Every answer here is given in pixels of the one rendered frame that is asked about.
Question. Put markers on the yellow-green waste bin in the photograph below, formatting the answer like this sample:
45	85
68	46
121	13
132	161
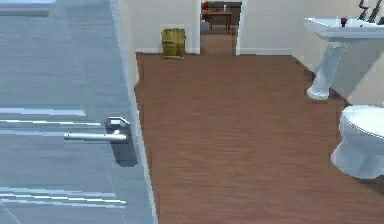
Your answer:
173	43

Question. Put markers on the brown wooden table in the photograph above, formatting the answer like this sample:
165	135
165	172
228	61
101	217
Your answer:
218	14

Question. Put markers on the pale grey room door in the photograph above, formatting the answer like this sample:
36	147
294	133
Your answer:
56	83

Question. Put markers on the white toilet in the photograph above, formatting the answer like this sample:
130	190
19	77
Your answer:
363	140

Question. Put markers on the dark red cup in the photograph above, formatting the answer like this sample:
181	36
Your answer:
343	21

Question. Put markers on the white pedestal sink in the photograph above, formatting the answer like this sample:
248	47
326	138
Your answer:
336	33

